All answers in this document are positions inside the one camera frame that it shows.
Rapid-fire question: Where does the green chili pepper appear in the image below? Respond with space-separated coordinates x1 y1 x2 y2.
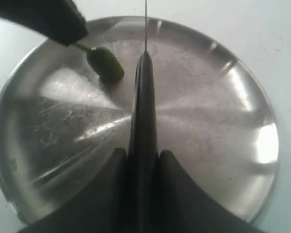
73 42 125 83

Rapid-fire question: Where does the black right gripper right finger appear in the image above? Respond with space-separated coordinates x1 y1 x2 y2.
155 149 289 233

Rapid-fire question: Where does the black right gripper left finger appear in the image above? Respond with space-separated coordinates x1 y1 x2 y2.
21 148 127 233

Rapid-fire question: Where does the black handled knife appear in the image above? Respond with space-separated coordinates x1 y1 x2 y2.
127 0 160 233

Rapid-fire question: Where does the round steel plate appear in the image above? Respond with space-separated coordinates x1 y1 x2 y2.
0 16 278 223

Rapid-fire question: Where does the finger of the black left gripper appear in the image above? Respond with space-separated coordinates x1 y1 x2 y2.
0 0 88 46

